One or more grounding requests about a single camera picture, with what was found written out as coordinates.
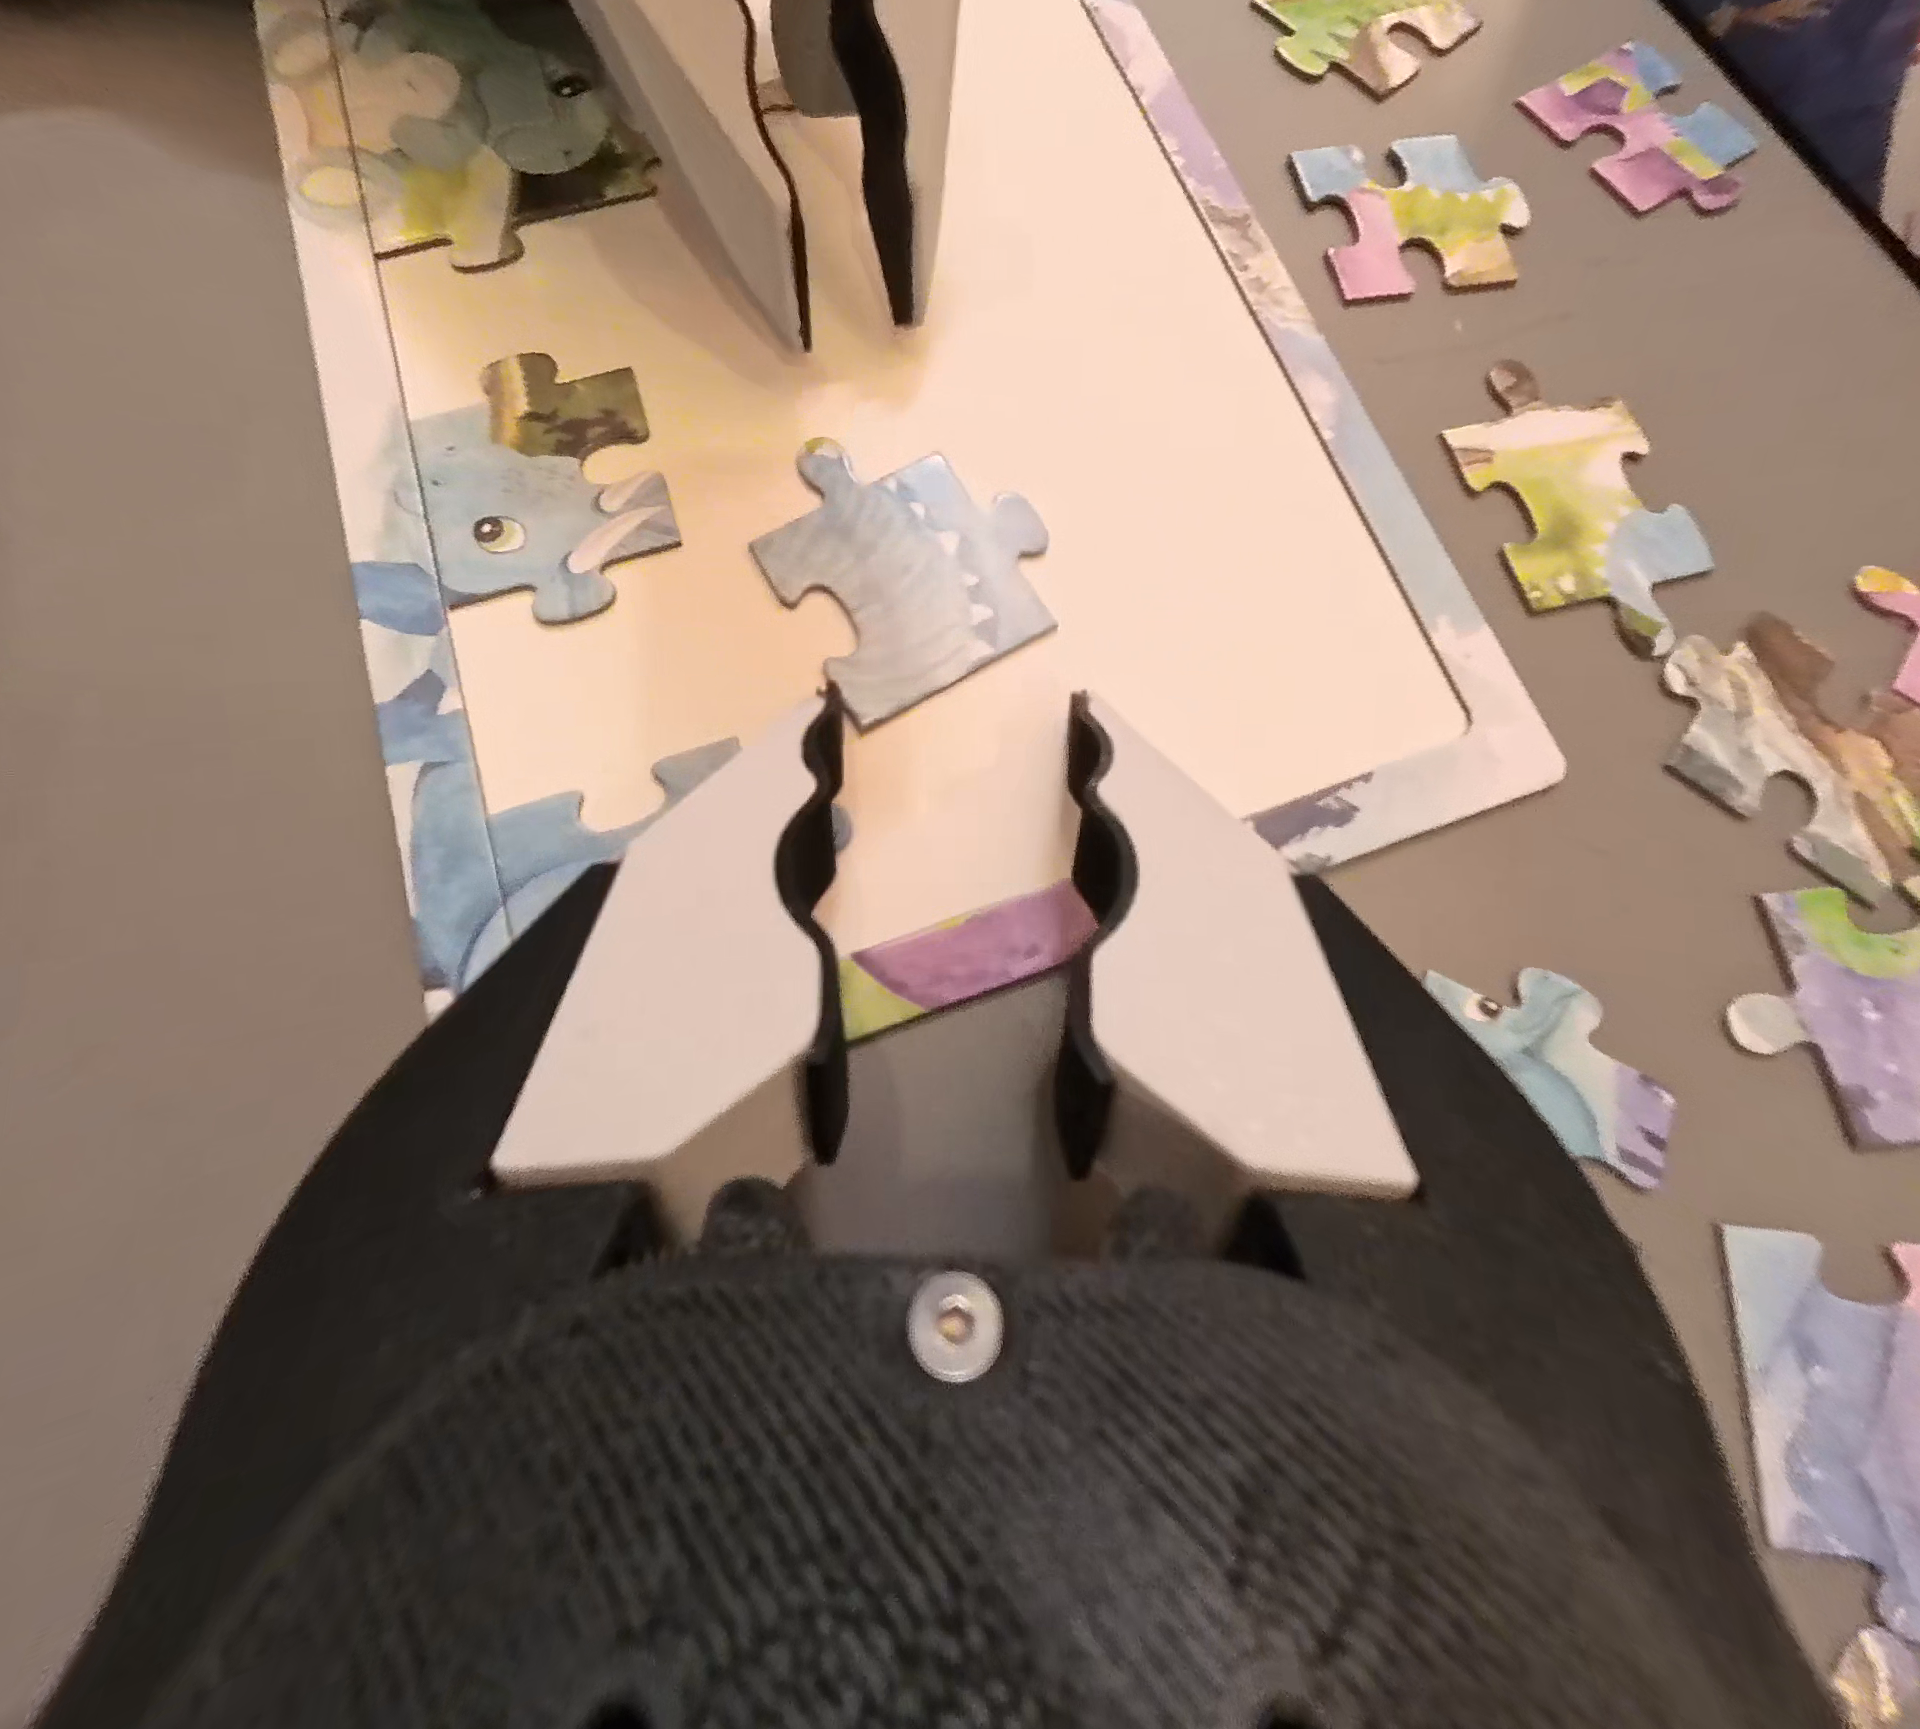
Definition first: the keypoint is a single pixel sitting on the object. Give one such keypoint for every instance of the jigsaw puzzle pieces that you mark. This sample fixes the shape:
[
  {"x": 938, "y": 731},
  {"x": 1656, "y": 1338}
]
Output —
[{"x": 1410, "y": 215}]

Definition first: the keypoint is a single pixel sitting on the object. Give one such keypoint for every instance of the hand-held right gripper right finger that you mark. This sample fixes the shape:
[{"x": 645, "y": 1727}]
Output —
[{"x": 1245, "y": 1009}]

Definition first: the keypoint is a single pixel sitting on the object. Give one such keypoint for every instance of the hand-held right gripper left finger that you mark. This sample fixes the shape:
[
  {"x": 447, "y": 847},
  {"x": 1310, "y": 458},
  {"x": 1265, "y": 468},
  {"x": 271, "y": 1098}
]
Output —
[{"x": 660, "y": 1009}]

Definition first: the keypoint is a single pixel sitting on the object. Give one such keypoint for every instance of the white puzzle tray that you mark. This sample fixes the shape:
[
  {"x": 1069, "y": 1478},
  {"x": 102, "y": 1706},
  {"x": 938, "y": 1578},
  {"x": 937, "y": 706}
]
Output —
[{"x": 1170, "y": 409}]

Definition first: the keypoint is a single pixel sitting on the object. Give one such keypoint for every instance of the blue triceratops face puzzle piece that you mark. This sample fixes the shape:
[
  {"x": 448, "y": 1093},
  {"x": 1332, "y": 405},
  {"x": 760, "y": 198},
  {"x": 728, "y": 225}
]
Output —
[{"x": 511, "y": 514}]

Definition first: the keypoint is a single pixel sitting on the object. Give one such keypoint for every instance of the blue spiked back puzzle piece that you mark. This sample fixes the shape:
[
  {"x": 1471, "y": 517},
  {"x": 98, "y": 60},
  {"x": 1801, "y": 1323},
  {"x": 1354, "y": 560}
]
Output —
[{"x": 914, "y": 589}]

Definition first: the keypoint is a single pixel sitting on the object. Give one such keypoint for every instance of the joined green dinosaur puzzle pieces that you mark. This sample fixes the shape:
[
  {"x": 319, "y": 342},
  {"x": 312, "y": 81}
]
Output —
[{"x": 451, "y": 108}]

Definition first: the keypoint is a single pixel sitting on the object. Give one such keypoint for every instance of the blue triceratops body puzzle piece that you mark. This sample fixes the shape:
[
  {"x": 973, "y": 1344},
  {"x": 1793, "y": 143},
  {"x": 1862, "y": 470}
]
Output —
[{"x": 511, "y": 859}]

